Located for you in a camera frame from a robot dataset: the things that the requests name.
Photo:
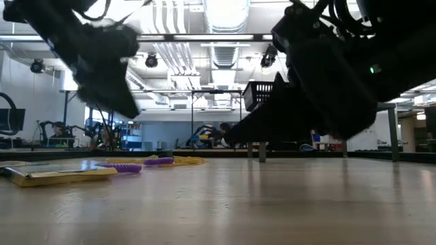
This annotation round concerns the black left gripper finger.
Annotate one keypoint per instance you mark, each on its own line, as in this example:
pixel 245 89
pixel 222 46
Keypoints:
pixel 116 98

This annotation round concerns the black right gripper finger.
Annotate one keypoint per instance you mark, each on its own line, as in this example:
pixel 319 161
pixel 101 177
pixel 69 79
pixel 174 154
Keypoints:
pixel 340 102
pixel 272 122

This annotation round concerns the black plastic slotted basket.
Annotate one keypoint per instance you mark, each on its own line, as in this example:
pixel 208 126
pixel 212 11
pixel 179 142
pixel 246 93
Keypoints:
pixel 259 95

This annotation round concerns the purple spiral wrist coil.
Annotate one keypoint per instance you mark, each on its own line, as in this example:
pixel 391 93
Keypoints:
pixel 158 161
pixel 124 168

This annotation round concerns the yellow notepad with clear cover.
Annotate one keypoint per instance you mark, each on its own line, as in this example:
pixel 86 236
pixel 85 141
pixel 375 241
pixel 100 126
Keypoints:
pixel 58 175

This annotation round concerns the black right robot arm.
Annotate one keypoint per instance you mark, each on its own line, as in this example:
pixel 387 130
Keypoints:
pixel 408 51

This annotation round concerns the black background robot arm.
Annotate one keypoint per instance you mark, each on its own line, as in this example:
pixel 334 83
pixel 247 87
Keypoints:
pixel 201 134
pixel 46 131

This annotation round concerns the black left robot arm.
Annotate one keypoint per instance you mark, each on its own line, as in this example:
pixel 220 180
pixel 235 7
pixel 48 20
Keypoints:
pixel 44 20

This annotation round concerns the grey desk shelf riser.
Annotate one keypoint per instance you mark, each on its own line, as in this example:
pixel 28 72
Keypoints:
pixel 392 136

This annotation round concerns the person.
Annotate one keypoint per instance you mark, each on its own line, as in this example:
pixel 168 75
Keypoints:
pixel 60 131
pixel 226 131
pixel 105 137

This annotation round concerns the grey blue rounded object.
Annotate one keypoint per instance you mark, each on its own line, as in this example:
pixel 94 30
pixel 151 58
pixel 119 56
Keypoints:
pixel 306 148

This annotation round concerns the red white shelf unit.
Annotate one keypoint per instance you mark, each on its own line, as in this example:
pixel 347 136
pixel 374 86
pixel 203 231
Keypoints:
pixel 337 144

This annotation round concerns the blue storage bin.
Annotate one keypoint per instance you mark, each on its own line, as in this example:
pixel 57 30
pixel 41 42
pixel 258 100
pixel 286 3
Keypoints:
pixel 316 137

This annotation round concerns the black background monitor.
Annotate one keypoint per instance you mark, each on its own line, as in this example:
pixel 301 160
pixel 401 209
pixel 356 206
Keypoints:
pixel 17 119

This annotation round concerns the black metal background frame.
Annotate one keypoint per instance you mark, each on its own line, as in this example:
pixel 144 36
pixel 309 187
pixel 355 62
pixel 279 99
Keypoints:
pixel 216 92
pixel 66 102

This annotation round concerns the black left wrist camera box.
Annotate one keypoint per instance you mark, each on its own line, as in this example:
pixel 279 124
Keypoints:
pixel 112 41

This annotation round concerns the black ceiling camera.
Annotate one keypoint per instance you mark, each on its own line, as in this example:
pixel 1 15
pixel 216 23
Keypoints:
pixel 36 66
pixel 151 60
pixel 269 56

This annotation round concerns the black table edge rail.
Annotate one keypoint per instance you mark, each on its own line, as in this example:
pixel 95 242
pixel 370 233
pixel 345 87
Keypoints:
pixel 136 154

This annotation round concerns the silver ceiling ventilation duct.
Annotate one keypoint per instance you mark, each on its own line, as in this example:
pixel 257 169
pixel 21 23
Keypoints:
pixel 226 17

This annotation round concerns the black overhead frame beam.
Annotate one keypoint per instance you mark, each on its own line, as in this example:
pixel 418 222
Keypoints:
pixel 190 37

